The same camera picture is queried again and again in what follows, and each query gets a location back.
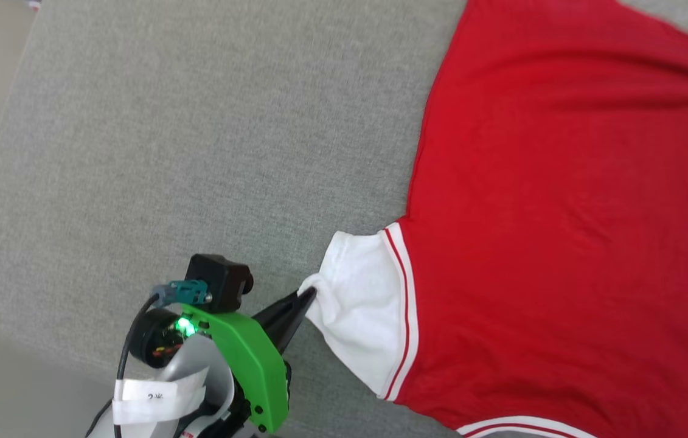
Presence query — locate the black cable with teal plug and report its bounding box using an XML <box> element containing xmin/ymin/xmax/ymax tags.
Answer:
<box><xmin>114</xmin><ymin>279</ymin><xmax>212</xmax><ymax>438</ymax></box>

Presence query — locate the red and white jersey shirt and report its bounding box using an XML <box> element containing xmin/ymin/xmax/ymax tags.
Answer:
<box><xmin>297</xmin><ymin>0</ymin><xmax>688</xmax><ymax>438</ymax></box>

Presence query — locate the white paper label tag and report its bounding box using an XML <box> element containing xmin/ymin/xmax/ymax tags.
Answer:
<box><xmin>113</xmin><ymin>367</ymin><xmax>209</xmax><ymax>425</ymax></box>

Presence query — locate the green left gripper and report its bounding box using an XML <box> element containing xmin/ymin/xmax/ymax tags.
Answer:
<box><xmin>129</xmin><ymin>288</ymin><xmax>318</xmax><ymax>435</ymax></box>

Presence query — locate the grey fabric sofa cushion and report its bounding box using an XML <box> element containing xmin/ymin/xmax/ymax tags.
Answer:
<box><xmin>0</xmin><ymin>0</ymin><xmax>688</xmax><ymax>438</ymax></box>

